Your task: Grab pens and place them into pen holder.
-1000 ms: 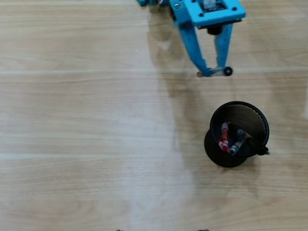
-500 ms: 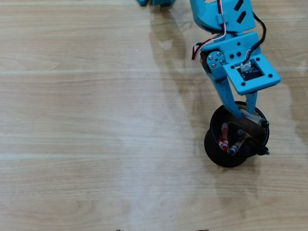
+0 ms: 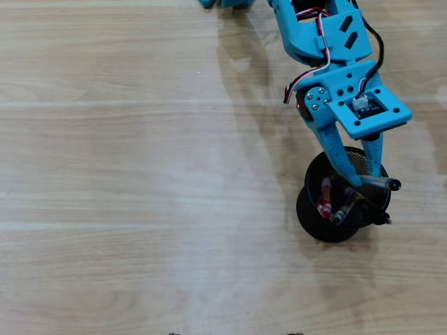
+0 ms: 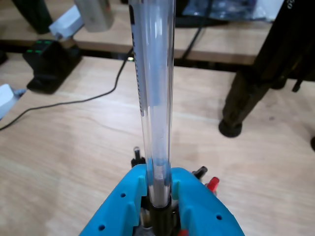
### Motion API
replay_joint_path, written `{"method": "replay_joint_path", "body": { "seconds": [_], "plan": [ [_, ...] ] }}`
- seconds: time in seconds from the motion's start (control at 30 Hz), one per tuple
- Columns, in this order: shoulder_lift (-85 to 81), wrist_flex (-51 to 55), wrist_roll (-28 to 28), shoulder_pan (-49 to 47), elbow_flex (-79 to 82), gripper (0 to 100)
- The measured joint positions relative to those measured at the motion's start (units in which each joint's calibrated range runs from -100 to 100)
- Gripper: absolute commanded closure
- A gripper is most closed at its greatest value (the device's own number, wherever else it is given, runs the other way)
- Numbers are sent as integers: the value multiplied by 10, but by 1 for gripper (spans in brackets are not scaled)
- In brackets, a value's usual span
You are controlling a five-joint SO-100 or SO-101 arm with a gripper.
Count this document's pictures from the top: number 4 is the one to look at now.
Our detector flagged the thin black cable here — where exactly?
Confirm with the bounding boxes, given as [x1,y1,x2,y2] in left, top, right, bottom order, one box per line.
[0,48,135,131]

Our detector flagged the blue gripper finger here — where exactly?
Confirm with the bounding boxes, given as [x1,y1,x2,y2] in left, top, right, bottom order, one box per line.
[80,164,150,236]
[171,167,246,236]

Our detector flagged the red pen white grip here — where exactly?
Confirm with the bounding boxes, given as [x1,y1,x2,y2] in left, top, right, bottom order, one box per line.
[178,176,220,236]

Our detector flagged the grey grip clear pen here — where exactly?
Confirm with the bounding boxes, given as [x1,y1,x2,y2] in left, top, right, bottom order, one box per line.
[191,166,209,182]

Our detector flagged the beige cylinder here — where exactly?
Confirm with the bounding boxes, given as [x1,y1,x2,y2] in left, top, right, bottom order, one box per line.
[73,0,116,33]

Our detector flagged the white power adapter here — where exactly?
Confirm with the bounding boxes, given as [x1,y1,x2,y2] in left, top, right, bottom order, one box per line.
[0,83,27,120]

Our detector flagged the black stand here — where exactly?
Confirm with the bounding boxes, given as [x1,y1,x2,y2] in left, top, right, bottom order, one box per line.
[11,0,54,34]

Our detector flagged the clear gel pen black cap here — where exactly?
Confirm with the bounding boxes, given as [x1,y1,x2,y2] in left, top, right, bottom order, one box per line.
[127,0,177,236]

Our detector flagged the white charger block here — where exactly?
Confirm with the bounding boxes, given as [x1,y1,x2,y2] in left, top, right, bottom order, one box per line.
[48,5,85,41]

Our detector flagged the blue plastic bag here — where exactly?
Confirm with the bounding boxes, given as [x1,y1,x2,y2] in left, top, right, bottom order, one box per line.
[183,0,287,23]

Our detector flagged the thick black cable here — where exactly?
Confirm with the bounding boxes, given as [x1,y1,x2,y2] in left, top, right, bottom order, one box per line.
[182,0,215,61]

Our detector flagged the black charging dock green lights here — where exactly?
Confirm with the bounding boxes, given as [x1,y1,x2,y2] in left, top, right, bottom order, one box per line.
[23,38,83,95]

